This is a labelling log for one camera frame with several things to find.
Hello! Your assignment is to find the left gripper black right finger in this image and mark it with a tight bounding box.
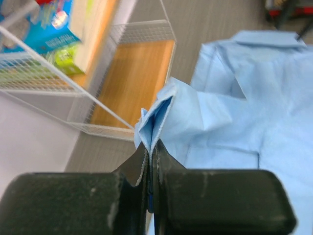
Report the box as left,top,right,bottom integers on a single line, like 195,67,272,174
151,141,297,235

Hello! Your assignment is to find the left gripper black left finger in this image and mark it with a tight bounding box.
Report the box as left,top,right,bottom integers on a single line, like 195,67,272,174
0,144,148,235

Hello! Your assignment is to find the light blue long sleeve shirt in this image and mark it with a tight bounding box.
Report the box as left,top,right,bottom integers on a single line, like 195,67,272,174
134,31,313,235

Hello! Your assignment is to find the green book underneath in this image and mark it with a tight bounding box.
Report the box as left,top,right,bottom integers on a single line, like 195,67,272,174
45,43,84,75

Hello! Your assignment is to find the white wire wooden shelf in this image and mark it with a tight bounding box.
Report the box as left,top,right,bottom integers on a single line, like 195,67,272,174
0,0,176,141

